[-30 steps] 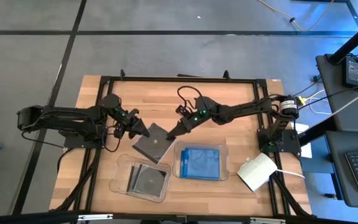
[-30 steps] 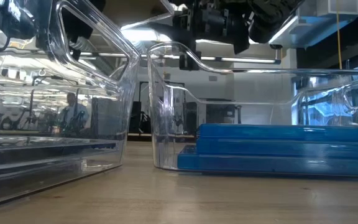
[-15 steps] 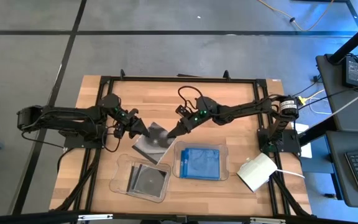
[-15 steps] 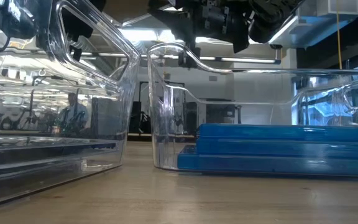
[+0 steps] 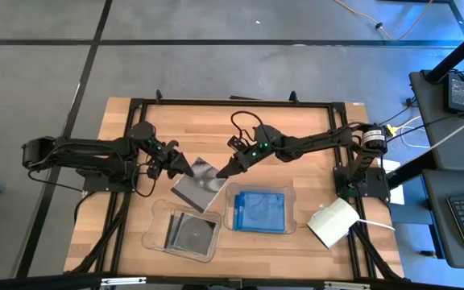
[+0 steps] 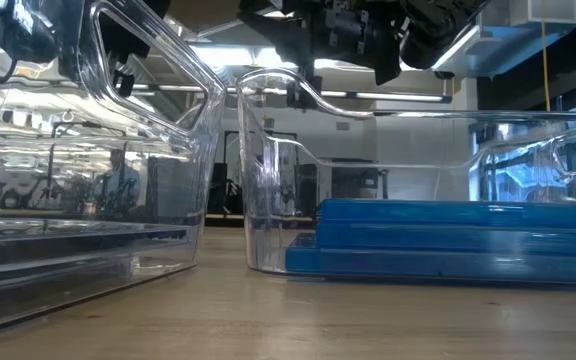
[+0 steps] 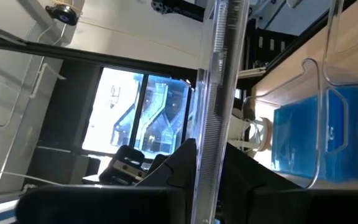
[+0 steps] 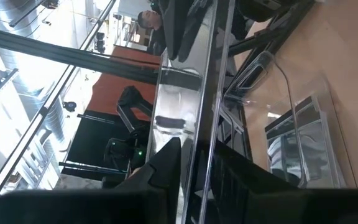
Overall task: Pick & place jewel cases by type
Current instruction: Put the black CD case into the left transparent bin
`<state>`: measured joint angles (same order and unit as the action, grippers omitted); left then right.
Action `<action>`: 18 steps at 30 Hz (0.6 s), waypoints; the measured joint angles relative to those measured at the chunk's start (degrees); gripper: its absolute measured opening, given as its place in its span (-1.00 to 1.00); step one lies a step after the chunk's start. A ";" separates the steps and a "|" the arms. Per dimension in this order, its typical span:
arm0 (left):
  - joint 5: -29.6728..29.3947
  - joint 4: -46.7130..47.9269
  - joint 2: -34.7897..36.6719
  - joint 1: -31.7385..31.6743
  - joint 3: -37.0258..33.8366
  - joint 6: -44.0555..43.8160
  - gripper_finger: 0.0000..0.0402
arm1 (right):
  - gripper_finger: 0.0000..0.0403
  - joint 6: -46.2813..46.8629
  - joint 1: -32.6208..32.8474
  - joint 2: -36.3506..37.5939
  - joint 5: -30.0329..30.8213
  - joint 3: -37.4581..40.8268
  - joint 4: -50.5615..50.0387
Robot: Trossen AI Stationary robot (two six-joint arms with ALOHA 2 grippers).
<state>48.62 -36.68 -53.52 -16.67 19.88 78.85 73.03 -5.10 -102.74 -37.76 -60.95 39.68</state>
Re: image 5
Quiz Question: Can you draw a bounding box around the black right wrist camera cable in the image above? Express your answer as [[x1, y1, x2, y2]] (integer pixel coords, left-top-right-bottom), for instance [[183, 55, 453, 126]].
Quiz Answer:
[[230, 110, 264, 140]]

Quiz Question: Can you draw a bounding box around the white floor cable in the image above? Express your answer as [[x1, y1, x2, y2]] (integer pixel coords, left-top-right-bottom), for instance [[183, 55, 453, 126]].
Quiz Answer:
[[392, 115, 433, 149]]

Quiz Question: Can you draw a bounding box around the black diagonal beam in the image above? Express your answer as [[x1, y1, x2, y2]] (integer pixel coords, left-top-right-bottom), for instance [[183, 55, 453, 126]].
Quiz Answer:
[[384, 149, 438, 190]]

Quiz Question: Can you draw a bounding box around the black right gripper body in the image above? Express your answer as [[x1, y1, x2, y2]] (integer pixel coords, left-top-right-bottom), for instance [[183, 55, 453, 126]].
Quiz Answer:
[[235, 123, 284, 170]]

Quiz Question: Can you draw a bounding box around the black cable bundle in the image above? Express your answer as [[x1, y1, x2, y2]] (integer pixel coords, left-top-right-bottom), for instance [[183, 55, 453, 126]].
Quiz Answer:
[[348, 225, 402, 281], [70, 192, 132, 275]]

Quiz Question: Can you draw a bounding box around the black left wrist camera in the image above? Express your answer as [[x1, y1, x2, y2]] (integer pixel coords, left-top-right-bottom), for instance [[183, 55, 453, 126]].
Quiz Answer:
[[146, 159, 164, 181]]

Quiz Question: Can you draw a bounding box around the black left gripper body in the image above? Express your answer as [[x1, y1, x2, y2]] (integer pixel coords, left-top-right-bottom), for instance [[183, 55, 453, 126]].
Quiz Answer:
[[147, 139, 180, 175]]

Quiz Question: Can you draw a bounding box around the black power adapter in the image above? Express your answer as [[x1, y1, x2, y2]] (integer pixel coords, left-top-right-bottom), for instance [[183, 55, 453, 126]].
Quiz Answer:
[[443, 71, 464, 117]]

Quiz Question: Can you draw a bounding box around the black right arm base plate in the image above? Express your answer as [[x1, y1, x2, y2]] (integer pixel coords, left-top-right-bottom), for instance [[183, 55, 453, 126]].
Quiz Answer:
[[333, 165, 390, 199]]

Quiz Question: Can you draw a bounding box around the black diagonal pole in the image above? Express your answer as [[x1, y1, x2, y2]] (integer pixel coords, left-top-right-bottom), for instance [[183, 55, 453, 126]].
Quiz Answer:
[[424, 19, 464, 85]]

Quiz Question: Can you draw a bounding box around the black left wrist camera cable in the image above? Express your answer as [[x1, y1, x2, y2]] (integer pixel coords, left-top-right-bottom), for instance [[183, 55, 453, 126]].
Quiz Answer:
[[131, 159, 157, 198]]

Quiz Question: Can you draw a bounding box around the black frame bar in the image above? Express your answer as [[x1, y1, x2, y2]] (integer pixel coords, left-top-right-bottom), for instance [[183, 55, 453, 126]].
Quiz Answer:
[[0, 272, 464, 290]]

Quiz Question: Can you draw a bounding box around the white paper sheet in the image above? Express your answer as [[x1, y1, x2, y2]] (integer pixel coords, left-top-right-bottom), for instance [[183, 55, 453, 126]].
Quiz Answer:
[[376, 157, 406, 205]]

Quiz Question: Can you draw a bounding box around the black aluminium table frame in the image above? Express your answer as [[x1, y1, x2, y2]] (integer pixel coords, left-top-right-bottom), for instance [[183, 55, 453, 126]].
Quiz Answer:
[[64, 89, 406, 283]]

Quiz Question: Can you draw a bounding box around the white device cable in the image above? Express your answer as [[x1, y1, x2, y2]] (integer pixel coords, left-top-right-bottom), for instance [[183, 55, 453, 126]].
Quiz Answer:
[[356, 218, 396, 233]]

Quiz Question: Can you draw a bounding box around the white cylindrical device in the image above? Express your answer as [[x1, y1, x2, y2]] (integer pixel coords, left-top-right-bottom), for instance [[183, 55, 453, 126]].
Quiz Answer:
[[306, 197, 361, 250]]

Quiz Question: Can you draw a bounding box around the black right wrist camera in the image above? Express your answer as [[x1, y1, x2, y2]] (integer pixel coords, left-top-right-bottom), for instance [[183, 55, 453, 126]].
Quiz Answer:
[[226, 135, 246, 151]]

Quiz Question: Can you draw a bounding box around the white diagonal tube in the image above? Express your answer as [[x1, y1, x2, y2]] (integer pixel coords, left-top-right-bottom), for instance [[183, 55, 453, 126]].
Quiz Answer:
[[428, 107, 464, 152]]

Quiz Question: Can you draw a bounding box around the grey desk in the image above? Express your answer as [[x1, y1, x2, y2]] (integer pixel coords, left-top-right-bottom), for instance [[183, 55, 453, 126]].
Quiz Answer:
[[408, 68, 464, 162], [420, 168, 464, 271]]

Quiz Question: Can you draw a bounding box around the clear plastic bin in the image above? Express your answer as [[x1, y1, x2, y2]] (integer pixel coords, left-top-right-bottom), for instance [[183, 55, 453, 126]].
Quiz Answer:
[[141, 198, 223, 264], [223, 182, 297, 235]]

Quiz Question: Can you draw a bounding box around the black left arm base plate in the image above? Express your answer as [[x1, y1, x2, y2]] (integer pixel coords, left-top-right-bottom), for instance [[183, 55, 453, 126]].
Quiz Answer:
[[81, 160, 140, 193]]

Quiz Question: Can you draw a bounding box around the yellow floor cable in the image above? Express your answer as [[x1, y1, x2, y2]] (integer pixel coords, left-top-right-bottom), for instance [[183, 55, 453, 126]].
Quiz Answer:
[[332, 0, 434, 41]]

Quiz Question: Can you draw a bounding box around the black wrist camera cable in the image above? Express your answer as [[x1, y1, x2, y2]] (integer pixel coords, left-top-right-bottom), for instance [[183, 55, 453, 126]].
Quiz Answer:
[[230, 110, 264, 140], [131, 159, 157, 198]]

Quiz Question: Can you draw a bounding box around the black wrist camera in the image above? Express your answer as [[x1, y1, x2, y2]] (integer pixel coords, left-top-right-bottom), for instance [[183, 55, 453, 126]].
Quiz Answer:
[[226, 135, 246, 151], [146, 159, 164, 181]]

